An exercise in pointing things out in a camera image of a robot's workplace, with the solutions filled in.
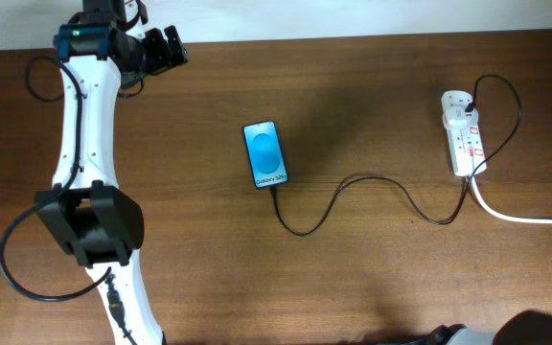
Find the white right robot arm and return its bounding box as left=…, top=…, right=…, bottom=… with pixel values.
left=415, top=310, right=552, bottom=345

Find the black USB charging cable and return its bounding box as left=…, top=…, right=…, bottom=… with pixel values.
left=268, top=73, right=523, bottom=238

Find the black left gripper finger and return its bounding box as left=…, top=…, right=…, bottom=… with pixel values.
left=142, top=29, right=170, bottom=75
left=164, top=25, right=189, bottom=65

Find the white USB charger adapter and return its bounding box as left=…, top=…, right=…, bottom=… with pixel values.
left=443, top=105, right=478, bottom=130

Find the white power strip cord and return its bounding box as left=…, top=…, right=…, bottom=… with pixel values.
left=469, top=174, right=552, bottom=228

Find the white power strip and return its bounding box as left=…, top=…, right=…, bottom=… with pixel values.
left=441, top=90, right=487, bottom=177

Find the blue Galaxy smartphone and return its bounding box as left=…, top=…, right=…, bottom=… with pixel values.
left=242, top=121, right=288, bottom=189

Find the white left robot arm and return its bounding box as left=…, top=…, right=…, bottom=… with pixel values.
left=35, top=1, right=188, bottom=344

